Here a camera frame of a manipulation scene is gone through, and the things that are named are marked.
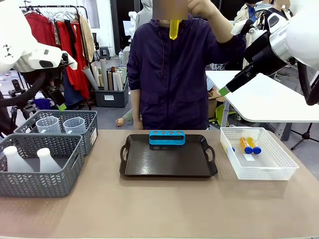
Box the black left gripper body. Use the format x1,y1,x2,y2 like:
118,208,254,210
41,70,66,105

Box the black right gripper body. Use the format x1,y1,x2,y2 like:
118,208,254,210
244,30,292,76

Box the clear plastic measuring beaker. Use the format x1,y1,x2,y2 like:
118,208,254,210
63,117,86,135
35,116,61,134

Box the white translucent conical flask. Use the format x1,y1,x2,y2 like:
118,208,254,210
2,146,34,173
36,147,63,174

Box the yellow liquid test tube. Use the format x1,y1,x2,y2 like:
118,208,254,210
168,19,181,40

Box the person's right forearm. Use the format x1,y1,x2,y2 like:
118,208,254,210
131,89,144,130

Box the person's left forearm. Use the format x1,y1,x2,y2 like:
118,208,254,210
201,4,235,43

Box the person's left hand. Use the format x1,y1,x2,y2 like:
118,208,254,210
186,0,213,18

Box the blue hanging garment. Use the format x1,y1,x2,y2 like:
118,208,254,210
62,71,84,108

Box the white side table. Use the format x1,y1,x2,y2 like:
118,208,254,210
205,70,319,141

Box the brown cardboard box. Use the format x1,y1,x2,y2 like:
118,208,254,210
207,89,226,119

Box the red hanging garment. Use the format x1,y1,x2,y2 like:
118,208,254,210
24,12,91,100

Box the grey paper roll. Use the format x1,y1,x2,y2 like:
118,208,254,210
82,65,100,91

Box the background person in dark vest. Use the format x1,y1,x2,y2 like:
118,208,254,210
256,0,292,28

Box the background person in beige coat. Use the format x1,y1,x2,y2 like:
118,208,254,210
234,0,258,25

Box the grey storage bin with label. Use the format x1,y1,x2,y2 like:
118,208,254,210
94,79,130,109

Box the tall white paper roll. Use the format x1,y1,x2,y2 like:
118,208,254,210
100,58,110,92

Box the brown paper roll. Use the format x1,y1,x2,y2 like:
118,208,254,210
107,70,114,92

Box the beige hanging garment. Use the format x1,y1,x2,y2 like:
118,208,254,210
79,14,96,63

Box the small black stool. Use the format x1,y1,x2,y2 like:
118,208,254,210
99,46,111,60

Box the short white paper roll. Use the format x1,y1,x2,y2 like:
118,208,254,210
112,71,124,92

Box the person in purple jacket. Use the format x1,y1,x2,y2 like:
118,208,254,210
126,13,248,130

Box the large grey woven plastic basket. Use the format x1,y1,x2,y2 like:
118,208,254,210
0,133,85,198

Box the black clothes rack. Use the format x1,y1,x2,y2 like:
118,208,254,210
19,4,92,111

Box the black tripod stand legs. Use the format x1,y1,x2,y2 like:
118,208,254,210
291,122,319,150

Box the white perforated plastic basket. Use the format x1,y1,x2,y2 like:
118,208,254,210
220,126,300,181

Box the blue test tube rack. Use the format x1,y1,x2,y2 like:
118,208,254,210
149,129,186,146

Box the grey hooded mannequin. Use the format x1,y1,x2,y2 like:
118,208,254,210
136,0,153,28

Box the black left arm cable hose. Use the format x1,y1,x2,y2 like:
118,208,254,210
0,71,47,107

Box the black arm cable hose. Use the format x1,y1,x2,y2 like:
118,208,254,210
296,62,319,107
0,71,47,107

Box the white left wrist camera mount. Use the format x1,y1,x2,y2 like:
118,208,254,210
60,51,78,71

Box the camera on black tripod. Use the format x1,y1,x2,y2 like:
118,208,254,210
8,79,37,136

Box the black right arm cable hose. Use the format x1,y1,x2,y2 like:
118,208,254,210
296,62,319,107

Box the black plastic tray with handles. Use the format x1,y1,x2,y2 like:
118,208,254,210
119,133,219,178

